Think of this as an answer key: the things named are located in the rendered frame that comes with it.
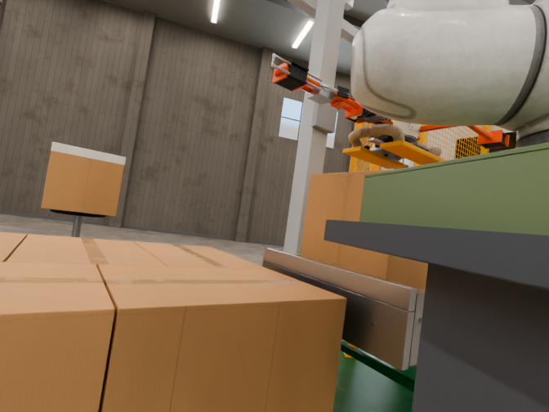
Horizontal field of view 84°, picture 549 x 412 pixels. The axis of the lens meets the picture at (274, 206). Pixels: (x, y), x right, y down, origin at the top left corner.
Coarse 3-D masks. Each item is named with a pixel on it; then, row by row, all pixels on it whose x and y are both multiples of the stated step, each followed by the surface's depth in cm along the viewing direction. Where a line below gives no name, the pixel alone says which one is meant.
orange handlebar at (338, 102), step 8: (280, 72) 93; (312, 80) 99; (304, 88) 102; (336, 96) 106; (336, 104) 110; (344, 104) 109; (352, 104) 110; (424, 128) 125; (432, 128) 123; (440, 128) 121; (472, 128) 117; (480, 128) 118; (488, 136) 123
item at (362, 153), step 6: (342, 150) 133; (348, 150) 130; (354, 150) 128; (360, 150) 126; (366, 150) 127; (354, 156) 136; (360, 156) 135; (366, 156) 133; (372, 156) 132; (378, 156) 132; (384, 156) 135; (372, 162) 143; (378, 162) 141; (384, 162) 139; (390, 162) 138; (396, 162) 140; (390, 168) 151
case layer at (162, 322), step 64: (0, 256) 79; (64, 256) 90; (128, 256) 105; (192, 256) 125; (0, 320) 44; (64, 320) 49; (128, 320) 54; (192, 320) 61; (256, 320) 69; (320, 320) 81; (0, 384) 44; (64, 384) 49; (128, 384) 54; (192, 384) 61; (256, 384) 70; (320, 384) 82
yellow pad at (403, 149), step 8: (384, 144) 116; (392, 144) 113; (400, 144) 111; (408, 144) 112; (392, 152) 121; (400, 152) 120; (408, 152) 118; (416, 152) 117; (424, 152) 118; (416, 160) 129; (424, 160) 127; (432, 160) 125; (440, 160) 126
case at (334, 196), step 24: (312, 192) 124; (336, 192) 114; (360, 192) 105; (312, 216) 122; (336, 216) 112; (312, 240) 120; (336, 264) 109; (360, 264) 101; (384, 264) 94; (408, 264) 100
